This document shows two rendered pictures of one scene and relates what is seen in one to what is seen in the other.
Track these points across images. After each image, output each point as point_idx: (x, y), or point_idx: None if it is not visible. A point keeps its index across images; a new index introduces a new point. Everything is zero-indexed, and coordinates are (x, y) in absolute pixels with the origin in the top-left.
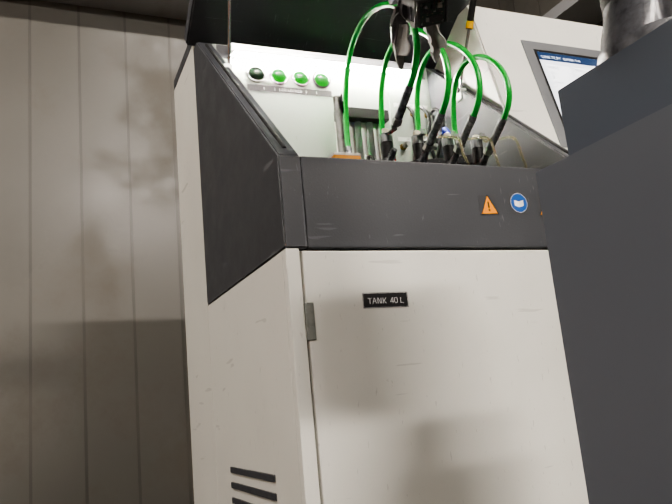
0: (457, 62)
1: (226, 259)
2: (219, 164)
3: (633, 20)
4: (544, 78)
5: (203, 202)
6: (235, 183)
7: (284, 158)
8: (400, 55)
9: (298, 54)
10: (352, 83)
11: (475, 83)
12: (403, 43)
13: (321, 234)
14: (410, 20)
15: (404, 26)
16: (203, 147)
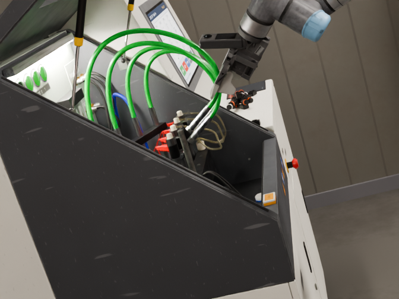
0: (101, 28)
1: (137, 290)
2: (105, 211)
3: None
4: (160, 39)
5: (41, 240)
6: (164, 231)
7: (279, 220)
8: (221, 92)
9: (37, 57)
10: (51, 67)
11: (129, 52)
12: (227, 85)
13: (292, 260)
14: (243, 73)
15: (228, 73)
16: (35, 188)
